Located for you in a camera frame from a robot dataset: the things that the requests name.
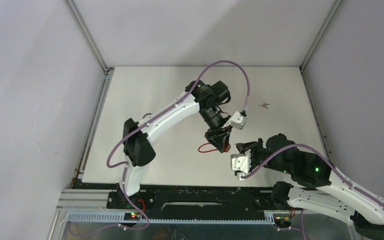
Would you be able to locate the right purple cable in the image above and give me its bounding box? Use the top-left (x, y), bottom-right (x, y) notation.
top-left (239, 143), bottom-right (384, 240)

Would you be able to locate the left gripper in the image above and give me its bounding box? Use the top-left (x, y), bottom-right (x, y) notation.
top-left (198, 105), bottom-right (232, 153)

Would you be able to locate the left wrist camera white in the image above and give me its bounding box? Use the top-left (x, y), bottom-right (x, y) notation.
top-left (222, 111), bottom-right (247, 130)

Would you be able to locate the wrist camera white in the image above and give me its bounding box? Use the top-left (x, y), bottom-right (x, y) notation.
top-left (230, 152), bottom-right (252, 181)
top-left (222, 111), bottom-right (247, 130)

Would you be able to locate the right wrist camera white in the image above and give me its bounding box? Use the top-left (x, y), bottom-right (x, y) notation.
top-left (230, 152), bottom-right (252, 181)

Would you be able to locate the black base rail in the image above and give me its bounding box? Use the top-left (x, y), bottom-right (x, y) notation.
top-left (106, 184), bottom-right (298, 222)

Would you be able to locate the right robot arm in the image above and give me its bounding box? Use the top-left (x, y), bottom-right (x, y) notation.
top-left (230, 133), bottom-right (384, 240)

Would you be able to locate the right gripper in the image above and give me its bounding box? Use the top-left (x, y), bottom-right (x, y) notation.
top-left (235, 138), bottom-right (291, 174)

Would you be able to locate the red cable lock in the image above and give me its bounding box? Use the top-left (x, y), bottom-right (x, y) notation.
top-left (197, 142), bottom-right (231, 154)

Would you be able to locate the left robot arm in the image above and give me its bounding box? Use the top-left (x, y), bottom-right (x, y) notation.
top-left (118, 80), bottom-right (232, 208)

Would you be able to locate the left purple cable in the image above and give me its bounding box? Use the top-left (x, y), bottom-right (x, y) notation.
top-left (106, 59), bottom-right (251, 231)

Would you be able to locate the purple cable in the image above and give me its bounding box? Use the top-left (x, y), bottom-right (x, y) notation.
top-left (106, 59), bottom-right (251, 231)
top-left (239, 143), bottom-right (384, 240)

